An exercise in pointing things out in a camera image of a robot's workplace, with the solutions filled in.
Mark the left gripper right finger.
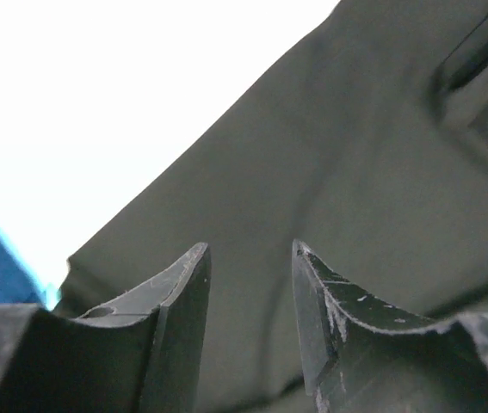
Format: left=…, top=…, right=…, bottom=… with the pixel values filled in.
left=292, top=240, right=488, bottom=412

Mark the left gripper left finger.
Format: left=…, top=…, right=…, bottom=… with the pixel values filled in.
left=0, top=243, right=211, bottom=412

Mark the folded navy printed t-shirt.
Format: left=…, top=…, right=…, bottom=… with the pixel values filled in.
left=0, top=227, right=61, bottom=310

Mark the black t-shirt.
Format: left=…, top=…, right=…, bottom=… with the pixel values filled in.
left=60, top=1, right=488, bottom=412

